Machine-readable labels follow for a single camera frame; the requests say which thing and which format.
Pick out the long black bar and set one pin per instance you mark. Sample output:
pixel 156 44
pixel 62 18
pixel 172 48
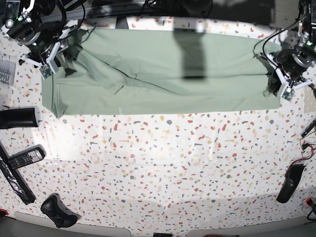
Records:
pixel 15 180

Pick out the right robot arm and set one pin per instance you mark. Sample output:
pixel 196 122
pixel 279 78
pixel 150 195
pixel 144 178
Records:
pixel 41 26

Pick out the green T-shirt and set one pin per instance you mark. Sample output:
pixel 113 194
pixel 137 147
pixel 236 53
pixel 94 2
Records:
pixel 137 72

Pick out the black game controller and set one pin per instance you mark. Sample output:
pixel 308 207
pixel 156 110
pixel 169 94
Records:
pixel 57 212

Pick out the black TV remote control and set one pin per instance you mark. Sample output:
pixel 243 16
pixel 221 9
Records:
pixel 27 157

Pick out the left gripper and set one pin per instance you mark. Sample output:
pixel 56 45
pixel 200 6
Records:
pixel 288 68

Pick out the small red clip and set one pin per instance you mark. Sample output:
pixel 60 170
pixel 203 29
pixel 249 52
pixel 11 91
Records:
pixel 309 201

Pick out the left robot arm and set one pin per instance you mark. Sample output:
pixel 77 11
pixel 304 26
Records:
pixel 306 33

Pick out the clear plastic parts box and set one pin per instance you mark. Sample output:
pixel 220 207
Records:
pixel 7 72

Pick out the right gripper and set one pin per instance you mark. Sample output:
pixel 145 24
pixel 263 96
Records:
pixel 41 46

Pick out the terrazzo patterned table cloth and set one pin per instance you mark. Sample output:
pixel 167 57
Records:
pixel 164 172

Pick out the black cylindrical handle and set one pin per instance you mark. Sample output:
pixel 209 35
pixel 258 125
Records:
pixel 19 118

